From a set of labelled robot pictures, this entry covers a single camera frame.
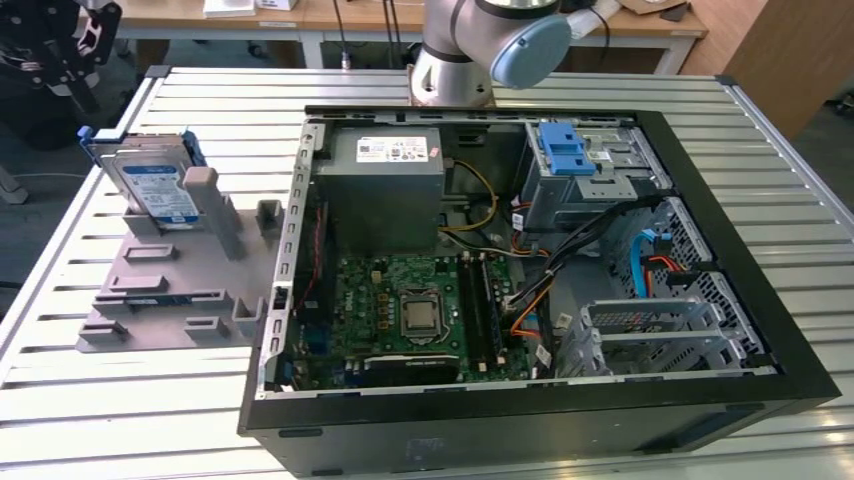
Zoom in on yellow wires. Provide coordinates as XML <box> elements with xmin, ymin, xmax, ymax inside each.
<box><xmin>437</xmin><ymin>158</ymin><xmax>501</xmax><ymax>234</ymax></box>

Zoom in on black graphics card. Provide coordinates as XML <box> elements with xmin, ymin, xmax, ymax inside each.
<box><xmin>359</xmin><ymin>351</ymin><xmax>461</xmax><ymax>387</ymax></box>

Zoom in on metal disk bay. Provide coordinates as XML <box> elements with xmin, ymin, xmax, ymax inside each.
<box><xmin>573</xmin><ymin>297</ymin><xmax>759</xmax><ymax>377</ymax></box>

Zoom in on metal drive cage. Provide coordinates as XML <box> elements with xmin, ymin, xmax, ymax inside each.
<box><xmin>521</xmin><ymin>119</ymin><xmax>674</xmax><ymax>232</ymax></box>

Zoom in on blue labelled RAM stick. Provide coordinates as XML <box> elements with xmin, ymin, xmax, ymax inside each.
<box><xmin>125</xmin><ymin>295</ymin><xmax>196</xmax><ymax>307</ymax></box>

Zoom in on white furniture leg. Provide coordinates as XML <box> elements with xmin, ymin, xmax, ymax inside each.
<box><xmin>0</xmin><ymin>164</ymin><xmax>32</xmax><ymax>206</ymax></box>

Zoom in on wooden desk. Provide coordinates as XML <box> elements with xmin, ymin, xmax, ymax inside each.
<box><xmin>98</xmin><ymin>0</ymin><xmax>710</xmax><ymax>69</ymax></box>

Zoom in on blue drive latch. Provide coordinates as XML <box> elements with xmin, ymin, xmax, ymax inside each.
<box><xmin>537</xmin><ymin>122</ymin><xmax>599</xmax><ymax>177</ymax></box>

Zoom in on green motherboard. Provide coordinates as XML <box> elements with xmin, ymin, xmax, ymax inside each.
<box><xmin>329</xmin><ymin>252</ymin><xmax>535</xmax><ymax>389</ymax></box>

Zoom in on cardboard piece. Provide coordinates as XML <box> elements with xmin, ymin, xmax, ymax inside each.
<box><xmin>619</xmin><ymin>0</ymin><xmax>688</xmax><ymax>24</ymax></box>

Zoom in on silver CPU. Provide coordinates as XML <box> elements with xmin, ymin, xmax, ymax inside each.
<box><xmin>405</xmin><ymin>301</ymin><xmax>440</xmax><ymax>332</ymax></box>

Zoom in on white tube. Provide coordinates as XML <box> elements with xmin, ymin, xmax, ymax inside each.
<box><xmin>564</xmin><ymin>0</ymin><xmax>626</xmax><ymax>41</ymax></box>

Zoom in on orange red board wires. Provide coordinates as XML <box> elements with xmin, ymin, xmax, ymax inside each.
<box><xmin>507</xmin><ymin>307</ymin><xmax>543</xmax><ymax>341</ymax></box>

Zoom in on cable with silver connector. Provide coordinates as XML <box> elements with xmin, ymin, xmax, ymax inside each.
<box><xmin>332</xmin><ymin>0</ymin><xmax>355</xmax><ymax>70</ymax></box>

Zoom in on orange power wire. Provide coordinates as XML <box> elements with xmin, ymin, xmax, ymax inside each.
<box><xmin>643</xmin><ymin>254</ymin><xmax>712</xmax><ymax>287</ymax></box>

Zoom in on grey parts rack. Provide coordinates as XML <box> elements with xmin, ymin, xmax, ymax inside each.
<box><xmin>76</xmin><ymin>167</ymin><xmax>288</xmax><ymax>354</ymax></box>

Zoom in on black cable bundle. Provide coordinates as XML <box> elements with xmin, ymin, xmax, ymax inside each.
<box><xmin>519</xmin><ymin>197</ymin><xmax>672</xmax><ymax>301</ymax></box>

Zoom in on black PC case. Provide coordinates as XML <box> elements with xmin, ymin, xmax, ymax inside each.
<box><xmin>237</xmin><ymin>103</ymin><xmax>842</xmax><ymax>477</ymax></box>

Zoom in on hard disk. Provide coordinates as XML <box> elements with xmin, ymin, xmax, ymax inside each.
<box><xmin>77</xmin><ymin>127</ymin><xmax>205</xmax><ymax>232</ymax></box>

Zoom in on CPU socket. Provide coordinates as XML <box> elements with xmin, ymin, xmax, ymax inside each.
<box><xmin>393</xmin><ymin>285</ymin><xmax>452</xmax><ymax>347</ymax></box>

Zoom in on blue data wire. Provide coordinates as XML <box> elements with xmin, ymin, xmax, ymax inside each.
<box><xmin>626</xmin><ymin>231</ymin><xmax>662</xmax><ymax>300</ymax></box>

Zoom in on grey power supply unit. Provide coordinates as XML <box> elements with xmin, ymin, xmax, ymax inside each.
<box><xmin>311</xmin><ymin>124</ymin><xmax>447</xmax><ymax>257</ymax></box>

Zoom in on wooden cabinet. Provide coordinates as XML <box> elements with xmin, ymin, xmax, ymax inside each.
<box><xmin>679</xmin><ymin>0</ymin><xmax>854</xmax><ymax>146</ymax></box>

